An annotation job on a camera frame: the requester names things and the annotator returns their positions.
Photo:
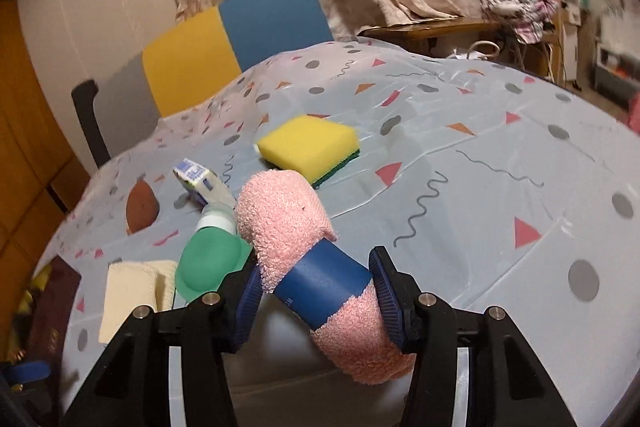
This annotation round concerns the blue tissue packet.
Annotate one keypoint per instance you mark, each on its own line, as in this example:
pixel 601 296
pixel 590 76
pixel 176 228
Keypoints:
pixel 195 177

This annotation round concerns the gold tin box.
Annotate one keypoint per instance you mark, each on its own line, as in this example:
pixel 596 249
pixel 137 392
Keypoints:
pixel 50 312

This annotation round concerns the grey yellow blue chair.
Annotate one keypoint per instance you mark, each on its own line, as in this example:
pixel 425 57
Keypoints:
pixel 270 17

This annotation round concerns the yellow scouring sponge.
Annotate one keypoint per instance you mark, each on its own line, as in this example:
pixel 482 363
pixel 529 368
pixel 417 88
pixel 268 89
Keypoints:
pixel 305 142

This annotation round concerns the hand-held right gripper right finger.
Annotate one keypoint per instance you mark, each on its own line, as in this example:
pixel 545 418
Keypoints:
pixel 385 289

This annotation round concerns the wooden side table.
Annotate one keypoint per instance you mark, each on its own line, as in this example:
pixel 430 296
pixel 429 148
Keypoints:
pixel 425 29

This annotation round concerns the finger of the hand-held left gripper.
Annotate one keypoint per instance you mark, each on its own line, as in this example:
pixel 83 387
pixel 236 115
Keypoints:
pixel 27 370

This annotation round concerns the green squeeze bottle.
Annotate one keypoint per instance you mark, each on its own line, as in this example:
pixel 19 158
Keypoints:
pixel 210 257

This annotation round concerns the pile of clothes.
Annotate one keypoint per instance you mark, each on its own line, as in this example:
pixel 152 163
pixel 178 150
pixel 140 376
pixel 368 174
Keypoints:
pixel 520 2

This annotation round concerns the cream cloth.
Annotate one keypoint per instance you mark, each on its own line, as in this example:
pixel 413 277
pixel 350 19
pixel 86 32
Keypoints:
pixel 130 292

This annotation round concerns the black rolled mat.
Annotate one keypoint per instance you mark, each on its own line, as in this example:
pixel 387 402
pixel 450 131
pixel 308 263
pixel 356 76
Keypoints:
pixel 90 122

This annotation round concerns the brown egg-shaped sponge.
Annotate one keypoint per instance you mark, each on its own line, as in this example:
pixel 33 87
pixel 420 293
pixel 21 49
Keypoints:
pixel 141 207

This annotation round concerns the wooden wardrobe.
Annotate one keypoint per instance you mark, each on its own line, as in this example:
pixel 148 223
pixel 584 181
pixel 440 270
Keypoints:
pixel 25 132

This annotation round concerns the pink towel with blue band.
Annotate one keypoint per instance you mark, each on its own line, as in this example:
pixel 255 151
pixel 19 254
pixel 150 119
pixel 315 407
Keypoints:
pixel 280 217

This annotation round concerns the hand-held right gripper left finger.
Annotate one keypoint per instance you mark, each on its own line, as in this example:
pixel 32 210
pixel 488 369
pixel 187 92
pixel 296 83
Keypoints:
pixel 247 307

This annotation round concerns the white storage cabinet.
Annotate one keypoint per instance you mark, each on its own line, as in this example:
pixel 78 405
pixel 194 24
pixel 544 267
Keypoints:
pixel 615 77

